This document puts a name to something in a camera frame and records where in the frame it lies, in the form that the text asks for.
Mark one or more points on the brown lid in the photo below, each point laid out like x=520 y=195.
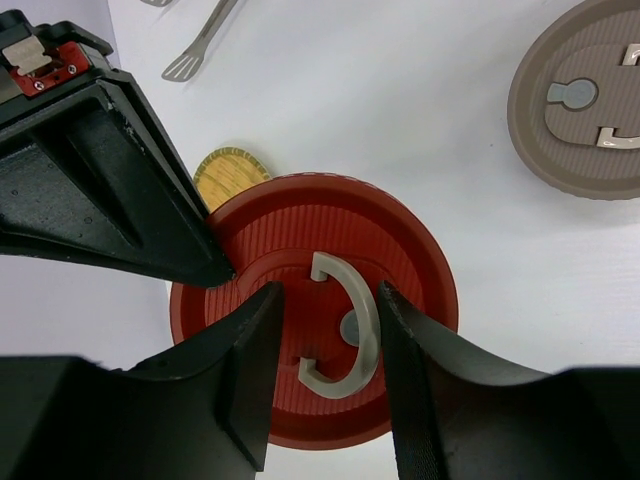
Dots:
x=573 y=105

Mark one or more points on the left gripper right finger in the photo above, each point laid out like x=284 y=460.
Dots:
x=460 y=412

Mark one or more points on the red round lid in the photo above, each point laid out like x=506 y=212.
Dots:
x=270 y=232

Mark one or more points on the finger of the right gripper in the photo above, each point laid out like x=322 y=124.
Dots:
x=90 y=176

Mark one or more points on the round bamboo tray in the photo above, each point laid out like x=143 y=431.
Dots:
x=227 y=172

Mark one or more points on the metal tongs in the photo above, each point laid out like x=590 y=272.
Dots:
x=185 y=66

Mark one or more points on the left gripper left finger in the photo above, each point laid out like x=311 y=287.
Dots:
x=199 y=410

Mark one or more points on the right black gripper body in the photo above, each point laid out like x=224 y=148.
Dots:
x=38 y=59

